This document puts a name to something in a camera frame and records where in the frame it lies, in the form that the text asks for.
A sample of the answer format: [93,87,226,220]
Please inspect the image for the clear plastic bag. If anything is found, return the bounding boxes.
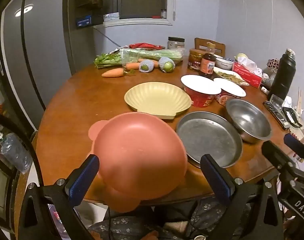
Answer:
[0,132,32,173]

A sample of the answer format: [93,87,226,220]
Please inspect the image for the round steel plate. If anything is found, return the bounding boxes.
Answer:
[176,111,243,169]

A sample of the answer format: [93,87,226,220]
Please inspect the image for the white box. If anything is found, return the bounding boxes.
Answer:
[103,12,120,22]

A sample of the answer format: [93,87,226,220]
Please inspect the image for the grey refrigerator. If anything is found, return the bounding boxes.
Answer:
[0,0,77,130]

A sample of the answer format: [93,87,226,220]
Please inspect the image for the red bowl with white inside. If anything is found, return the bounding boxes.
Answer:
[213,77,247,106]
[180,74,222,108]

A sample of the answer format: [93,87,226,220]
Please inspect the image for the celery bunch in plastic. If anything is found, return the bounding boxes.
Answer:
[94,49,185,69]

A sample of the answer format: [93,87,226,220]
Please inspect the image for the red tissue box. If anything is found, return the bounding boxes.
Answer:
[232,56,263,88]

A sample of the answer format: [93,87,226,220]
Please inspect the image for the steel bowl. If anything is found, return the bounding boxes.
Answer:
[225,98,273,143]

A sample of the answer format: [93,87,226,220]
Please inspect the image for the black and clear case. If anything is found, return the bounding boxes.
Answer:
[263,94,303,130]

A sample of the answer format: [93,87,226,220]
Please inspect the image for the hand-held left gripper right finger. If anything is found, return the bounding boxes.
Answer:
[200,154,285,240]

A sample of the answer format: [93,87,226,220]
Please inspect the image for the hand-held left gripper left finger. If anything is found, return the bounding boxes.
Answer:
[18,154,100,240]

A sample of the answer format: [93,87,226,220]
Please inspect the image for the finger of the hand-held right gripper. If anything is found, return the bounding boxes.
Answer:
[284,133,304,171]
[262,140,300,178]

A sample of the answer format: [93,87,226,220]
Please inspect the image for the large carrot with leaves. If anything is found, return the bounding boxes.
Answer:
[101,67,136,78]

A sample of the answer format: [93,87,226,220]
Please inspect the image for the white and blue ceramic bowl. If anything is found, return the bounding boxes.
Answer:
[215,57,235,70]

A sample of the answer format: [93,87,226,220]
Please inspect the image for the sauce bottle with orange label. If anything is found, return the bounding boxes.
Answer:
[199,42,216,78]

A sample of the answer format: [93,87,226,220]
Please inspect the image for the wooden chair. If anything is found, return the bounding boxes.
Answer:
[194,37,226,58]

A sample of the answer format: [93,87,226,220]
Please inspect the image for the glass door cabinet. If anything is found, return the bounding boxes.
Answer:
[0,12,37,230]

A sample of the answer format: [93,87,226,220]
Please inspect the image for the person's floral trousers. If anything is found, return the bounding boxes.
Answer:
[88,197,253,240]

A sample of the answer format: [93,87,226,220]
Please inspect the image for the black thermos flask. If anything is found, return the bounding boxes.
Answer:
[267,49,296,101]

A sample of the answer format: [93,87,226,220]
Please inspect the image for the white dish of food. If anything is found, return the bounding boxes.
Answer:
[213,66,250,87]

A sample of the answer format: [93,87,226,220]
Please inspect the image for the thick black cable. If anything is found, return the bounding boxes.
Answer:
[0,110,46,188]

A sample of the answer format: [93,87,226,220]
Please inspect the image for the blue box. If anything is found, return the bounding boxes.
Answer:
[75,15,94,28]

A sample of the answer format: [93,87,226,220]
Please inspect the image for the clear jar with dark lid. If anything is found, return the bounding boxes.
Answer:
[167,36,185,50]

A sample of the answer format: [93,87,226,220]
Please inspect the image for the yellow shell-shaped plate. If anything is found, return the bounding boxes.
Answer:
[124,82,192,123]

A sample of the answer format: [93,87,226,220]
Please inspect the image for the red snack packet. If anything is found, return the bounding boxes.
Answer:
[129,43,165,50]

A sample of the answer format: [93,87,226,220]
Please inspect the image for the red sauce jar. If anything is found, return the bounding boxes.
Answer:
[188,49,206,70]

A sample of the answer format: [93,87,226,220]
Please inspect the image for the pink bear-shaped plate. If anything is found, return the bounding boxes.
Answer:
[88,112,188,213]

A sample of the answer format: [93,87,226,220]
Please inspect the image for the green fruit in foam net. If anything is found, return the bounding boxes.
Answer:
[158,57,175,73]
[139,59,154,73]

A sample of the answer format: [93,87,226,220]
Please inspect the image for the white-framed window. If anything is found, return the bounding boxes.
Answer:
[102,0,176,27]

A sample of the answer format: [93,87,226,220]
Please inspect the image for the thin wall wire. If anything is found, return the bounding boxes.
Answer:
[93,26,122,48]

